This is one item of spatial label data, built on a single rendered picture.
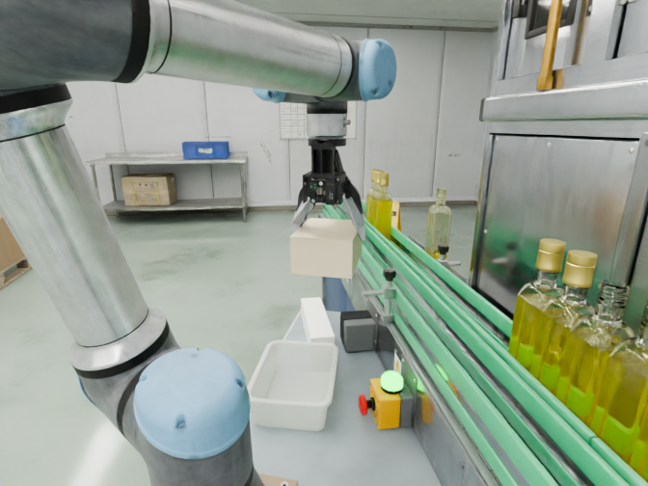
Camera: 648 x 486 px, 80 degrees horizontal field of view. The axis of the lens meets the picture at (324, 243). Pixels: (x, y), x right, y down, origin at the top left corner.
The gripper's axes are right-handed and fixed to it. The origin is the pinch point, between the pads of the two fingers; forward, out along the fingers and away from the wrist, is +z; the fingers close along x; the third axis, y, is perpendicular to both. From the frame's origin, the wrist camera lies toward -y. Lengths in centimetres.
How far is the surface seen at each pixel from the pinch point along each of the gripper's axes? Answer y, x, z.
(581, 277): 20.9, 38.8, -3.0
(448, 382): 17.4, 23.9, 18.5
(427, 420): 16.4, 21.3, 27.8
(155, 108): -450, -345, -42
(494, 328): -2.2, 34.7, 18.1
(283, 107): -513, -173, -44
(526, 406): 23.8, 33.9, 16.3
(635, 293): 13, 50, 2
